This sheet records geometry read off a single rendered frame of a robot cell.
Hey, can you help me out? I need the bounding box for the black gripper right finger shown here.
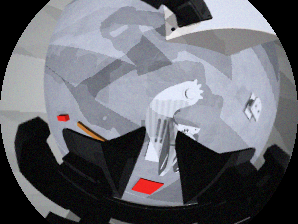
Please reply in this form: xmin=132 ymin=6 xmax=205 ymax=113
xmin=174 ymin=131 xmax=257 ymax=205

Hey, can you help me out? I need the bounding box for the red rectangular bar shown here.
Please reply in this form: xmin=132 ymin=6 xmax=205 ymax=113
xmin=57 ymin=115 xmax=69 ymax=121

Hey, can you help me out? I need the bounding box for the orange flat bar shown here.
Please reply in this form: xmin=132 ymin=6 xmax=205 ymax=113
xmin=77 ymin=121 xmax=108 ymax=141

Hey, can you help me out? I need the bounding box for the red flat rectangular plate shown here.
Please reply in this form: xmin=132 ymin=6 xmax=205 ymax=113
xmin=133 ymin=179 xmax=164 ymax=194

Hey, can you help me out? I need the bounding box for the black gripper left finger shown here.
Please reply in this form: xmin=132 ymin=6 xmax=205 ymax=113
xmin=63 ymin=127 xmax=146 ymax=198

